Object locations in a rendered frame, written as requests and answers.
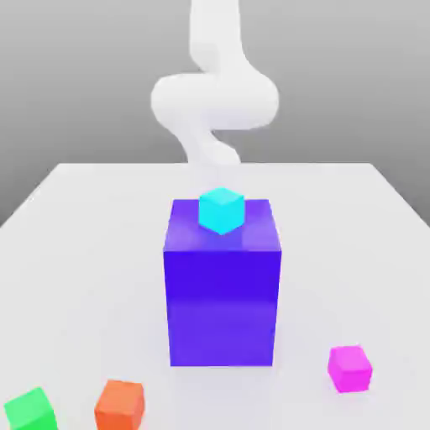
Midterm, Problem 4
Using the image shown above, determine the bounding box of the small cyan cube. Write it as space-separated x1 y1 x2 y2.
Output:
197 186 245 236

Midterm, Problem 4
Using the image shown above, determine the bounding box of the small magenta cube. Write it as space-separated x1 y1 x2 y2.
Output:
327 344 374 394

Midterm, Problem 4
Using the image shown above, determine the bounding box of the small orange cube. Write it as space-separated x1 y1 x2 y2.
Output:
94 379 146 430

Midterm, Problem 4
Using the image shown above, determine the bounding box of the small green cube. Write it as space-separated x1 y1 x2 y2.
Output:
3 386 59 430

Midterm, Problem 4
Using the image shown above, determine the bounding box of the large purple box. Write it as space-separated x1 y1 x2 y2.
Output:
162 198 282 368

